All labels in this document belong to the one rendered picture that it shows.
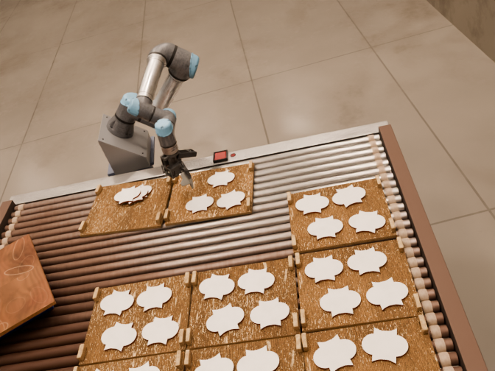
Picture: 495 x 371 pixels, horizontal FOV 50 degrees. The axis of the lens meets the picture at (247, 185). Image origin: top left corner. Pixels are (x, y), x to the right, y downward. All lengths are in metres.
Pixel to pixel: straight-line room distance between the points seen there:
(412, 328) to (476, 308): 1.24
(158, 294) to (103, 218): 0.63
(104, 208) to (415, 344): 1.60
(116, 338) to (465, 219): 2.25
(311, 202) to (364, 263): 0.42
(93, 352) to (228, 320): 0.53
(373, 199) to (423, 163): 1.66
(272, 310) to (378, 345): 0.39
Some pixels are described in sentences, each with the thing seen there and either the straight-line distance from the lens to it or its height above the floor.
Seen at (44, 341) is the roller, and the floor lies 0.92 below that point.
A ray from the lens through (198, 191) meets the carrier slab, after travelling 2.54.
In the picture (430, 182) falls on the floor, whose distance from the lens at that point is 3.73.
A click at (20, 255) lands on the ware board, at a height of 1.04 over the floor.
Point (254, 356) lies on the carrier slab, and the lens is 1.86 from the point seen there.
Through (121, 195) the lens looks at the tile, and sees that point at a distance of 2.68.
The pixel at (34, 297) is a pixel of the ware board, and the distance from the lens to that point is 2.31.
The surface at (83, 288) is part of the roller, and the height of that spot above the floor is 0.92.
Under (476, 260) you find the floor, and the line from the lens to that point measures 3.28.
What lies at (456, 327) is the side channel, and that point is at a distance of 1.86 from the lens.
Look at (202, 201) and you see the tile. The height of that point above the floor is 0.95.
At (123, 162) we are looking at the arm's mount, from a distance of 2.95.
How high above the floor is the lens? 2.49
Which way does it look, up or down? 39 degrees down
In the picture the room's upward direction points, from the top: 18 degrees counter-clockwise
